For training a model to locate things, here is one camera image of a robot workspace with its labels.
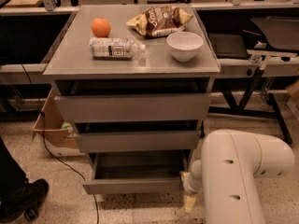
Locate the black frame side table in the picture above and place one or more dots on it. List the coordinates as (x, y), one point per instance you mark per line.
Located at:
(259, 53)

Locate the black shoe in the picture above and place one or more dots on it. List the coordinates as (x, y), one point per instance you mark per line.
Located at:
(25, 201)

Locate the grey drawer cabinet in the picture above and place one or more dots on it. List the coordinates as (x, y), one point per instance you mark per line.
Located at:
(153, 72)

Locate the grey top drawer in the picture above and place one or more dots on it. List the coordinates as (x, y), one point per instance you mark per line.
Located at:
(118, 108)

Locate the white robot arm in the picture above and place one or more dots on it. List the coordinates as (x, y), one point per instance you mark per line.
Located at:
(230, 161)

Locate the grey middle drawer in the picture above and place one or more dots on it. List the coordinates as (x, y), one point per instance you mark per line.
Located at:
(136, 141)

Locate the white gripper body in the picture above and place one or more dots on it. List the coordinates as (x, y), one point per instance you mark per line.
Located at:
(189, 183)

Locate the orange fruit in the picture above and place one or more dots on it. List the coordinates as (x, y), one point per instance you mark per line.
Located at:
(101, 27)

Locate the clear plastic water bottle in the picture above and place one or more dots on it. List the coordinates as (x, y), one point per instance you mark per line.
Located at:
(115, 48)

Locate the dark trouser leg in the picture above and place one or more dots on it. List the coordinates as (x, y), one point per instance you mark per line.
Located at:
(11, 175)

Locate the cardboard box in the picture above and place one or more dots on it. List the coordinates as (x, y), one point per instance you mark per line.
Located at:
(54, 131)

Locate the grey bottom drawer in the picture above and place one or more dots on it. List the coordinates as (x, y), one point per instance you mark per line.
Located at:
(136, 172)

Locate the grey drawer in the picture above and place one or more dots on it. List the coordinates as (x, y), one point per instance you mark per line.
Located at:
(118, 108)
(136, 172)
(136, 141)

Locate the brown yellow chip bag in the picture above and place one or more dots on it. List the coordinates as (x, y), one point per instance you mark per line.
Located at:
(160, 21)

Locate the white bowl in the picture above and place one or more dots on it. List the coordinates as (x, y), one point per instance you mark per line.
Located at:
(183, 46)

